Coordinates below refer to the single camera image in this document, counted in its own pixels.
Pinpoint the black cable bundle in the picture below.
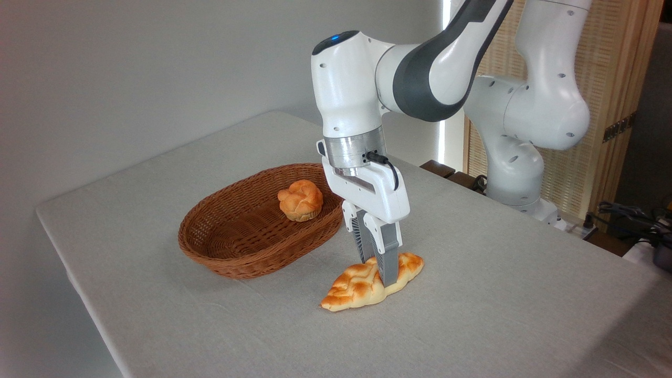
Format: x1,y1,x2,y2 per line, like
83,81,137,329
597,201,672,247

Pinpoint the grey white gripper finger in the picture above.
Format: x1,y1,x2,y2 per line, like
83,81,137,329
363,213,404,287
342,199,376,264

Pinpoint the dark wooden base board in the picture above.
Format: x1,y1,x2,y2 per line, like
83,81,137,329
420,160,486,194

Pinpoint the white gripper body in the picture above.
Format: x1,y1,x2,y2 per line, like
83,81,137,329
317,139,411,224

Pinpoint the long braided bread loaf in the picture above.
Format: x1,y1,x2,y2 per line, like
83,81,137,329
320,252,425,312

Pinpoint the round golden bread roll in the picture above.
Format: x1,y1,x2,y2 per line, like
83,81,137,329
277,179,323,222

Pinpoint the light grey tablecloth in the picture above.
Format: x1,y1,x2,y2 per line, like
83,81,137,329
36,110,672,378

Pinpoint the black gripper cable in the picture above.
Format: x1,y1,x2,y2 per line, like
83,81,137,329
366,151,400,191

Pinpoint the brown oval wicker basket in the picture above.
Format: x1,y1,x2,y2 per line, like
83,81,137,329
177,162,345,279

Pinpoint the black screen hinge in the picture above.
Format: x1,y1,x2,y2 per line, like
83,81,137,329
603,113,637,143

